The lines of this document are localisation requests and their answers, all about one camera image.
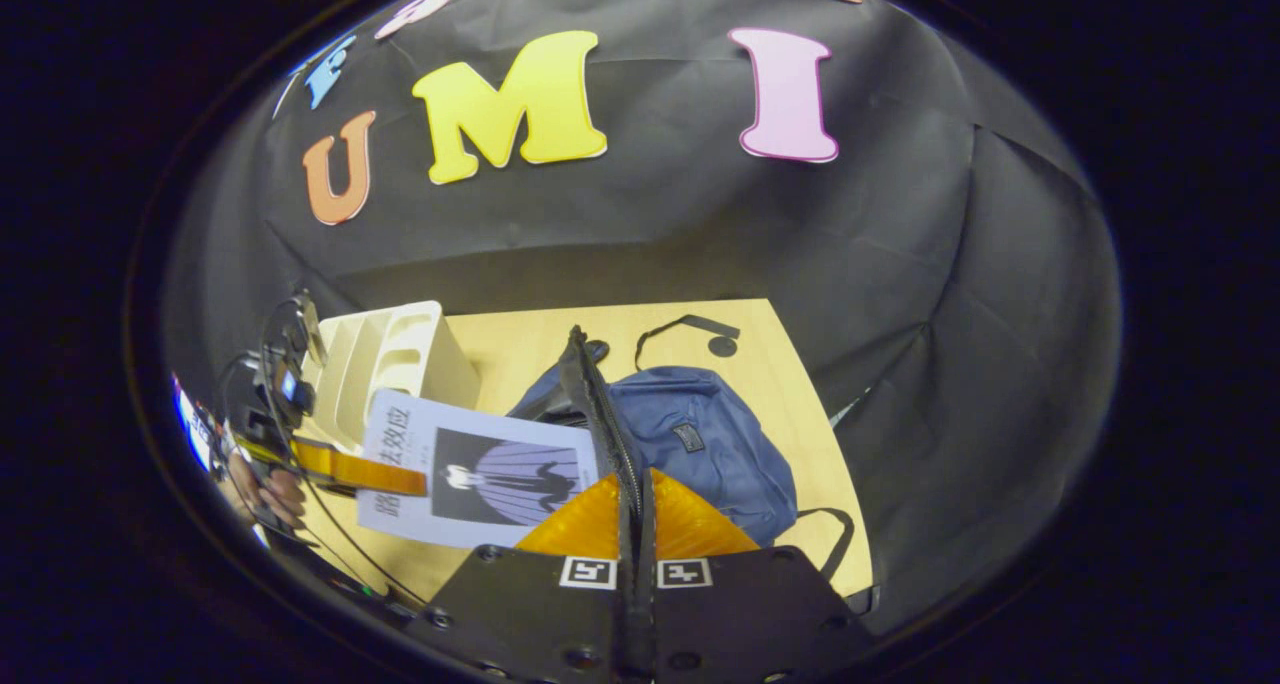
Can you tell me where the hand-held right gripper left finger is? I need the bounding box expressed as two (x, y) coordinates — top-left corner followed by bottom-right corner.
(425, 469), (641, 684)

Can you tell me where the white bookshelf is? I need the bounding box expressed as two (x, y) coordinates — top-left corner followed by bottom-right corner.
(300, 300), (483, 455)

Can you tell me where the white and blue banner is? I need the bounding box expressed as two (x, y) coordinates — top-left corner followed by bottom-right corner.
(170, 374), (236, 475)

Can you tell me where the black cable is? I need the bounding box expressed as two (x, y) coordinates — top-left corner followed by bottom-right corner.
(215, 299), (431, 605)

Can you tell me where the grey cover book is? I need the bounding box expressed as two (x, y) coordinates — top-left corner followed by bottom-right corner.
(357, 389), (601, 550)

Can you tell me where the blue schoolbag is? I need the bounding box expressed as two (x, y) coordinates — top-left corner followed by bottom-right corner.
(505, 314), (856, 585)

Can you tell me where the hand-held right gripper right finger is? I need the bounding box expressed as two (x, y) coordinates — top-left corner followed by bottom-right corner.
(640, 469), (881, 684)

